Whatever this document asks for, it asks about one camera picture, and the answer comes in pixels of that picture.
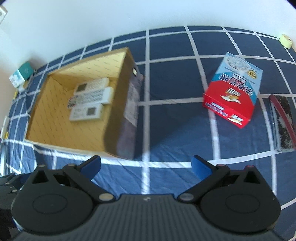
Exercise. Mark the teal and white small box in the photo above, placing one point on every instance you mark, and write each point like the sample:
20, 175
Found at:
22, 74

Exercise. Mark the white air conditioner remote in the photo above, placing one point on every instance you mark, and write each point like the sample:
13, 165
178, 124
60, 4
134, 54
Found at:
92, 85

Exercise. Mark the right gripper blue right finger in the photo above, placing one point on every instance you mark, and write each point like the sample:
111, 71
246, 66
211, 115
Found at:
201, 168

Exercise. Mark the red and blue carton box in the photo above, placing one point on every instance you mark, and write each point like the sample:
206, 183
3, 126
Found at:
233, 90

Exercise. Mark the white tape roll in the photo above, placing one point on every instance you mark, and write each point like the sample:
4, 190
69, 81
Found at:
286, 41

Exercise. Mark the open cardboard shoe box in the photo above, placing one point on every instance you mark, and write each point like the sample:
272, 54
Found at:
114, 135

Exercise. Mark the blue white checked bedsheet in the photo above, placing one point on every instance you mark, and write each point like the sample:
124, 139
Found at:
173, 126

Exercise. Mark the white display remote control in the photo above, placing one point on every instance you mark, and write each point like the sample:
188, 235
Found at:
86, 112

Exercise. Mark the white multicolour button remote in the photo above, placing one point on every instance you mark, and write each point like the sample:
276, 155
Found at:
101, 96

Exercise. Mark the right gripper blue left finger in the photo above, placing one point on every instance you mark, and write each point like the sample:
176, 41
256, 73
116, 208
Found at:
91, 167

